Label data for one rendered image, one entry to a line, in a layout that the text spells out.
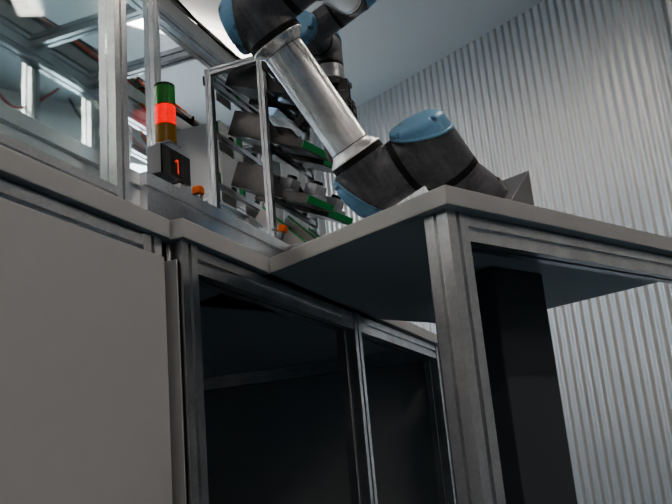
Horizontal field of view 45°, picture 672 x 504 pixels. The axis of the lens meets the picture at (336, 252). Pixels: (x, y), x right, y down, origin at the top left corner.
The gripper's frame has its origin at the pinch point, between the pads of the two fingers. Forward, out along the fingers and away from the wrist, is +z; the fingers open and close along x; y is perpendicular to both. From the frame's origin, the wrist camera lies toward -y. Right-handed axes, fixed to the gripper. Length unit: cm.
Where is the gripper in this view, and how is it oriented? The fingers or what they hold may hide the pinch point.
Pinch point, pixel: (329, 159)
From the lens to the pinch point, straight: 205.9
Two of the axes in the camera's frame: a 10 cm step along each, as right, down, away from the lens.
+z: 0.9, 9.6, -2.6
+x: 3.7, 2.1, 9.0
